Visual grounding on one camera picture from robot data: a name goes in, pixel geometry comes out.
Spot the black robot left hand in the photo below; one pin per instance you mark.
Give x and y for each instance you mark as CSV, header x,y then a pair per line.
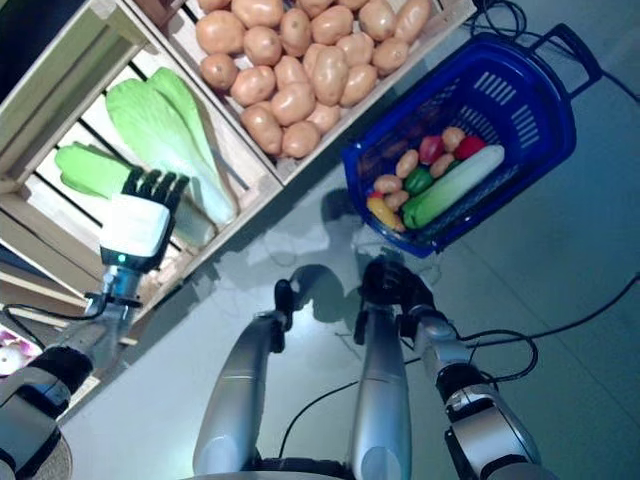
x,y
135,230

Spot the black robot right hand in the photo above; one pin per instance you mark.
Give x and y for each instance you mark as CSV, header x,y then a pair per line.
x,y
395,285

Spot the napa cabbage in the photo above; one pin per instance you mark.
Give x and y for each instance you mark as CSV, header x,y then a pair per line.
x,y
460,180
85,172
160,130

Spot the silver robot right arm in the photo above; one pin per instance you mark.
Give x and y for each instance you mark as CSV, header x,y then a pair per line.
x,y
450,350

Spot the blue plastic shopping basket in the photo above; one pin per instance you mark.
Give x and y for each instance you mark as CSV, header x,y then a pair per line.
x,y
550,125

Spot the yellow bell pepper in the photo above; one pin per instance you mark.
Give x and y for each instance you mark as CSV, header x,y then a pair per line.
x,y
382,210

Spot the silver robot right leg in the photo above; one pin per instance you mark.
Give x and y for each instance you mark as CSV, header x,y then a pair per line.
x,y
380,380

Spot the silver robot leg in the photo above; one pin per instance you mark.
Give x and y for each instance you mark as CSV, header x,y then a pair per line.
x,y
380,380
235,390

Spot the green bell pepper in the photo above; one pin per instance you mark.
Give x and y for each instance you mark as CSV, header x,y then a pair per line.
x,y
417,180

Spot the black robot left foot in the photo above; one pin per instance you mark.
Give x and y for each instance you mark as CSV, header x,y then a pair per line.
x,y
283,295

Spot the pinkish red bell pepper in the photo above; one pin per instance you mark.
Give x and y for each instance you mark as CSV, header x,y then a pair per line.
x,y
432,149

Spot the purple white turnip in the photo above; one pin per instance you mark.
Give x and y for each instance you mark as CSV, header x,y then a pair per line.
x,y
15,337
10,359

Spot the silver robot left leg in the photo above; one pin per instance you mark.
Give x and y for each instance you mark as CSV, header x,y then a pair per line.
x,y
235,390

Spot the grey robot torso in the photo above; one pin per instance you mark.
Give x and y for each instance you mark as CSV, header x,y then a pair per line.
x,y
300,470

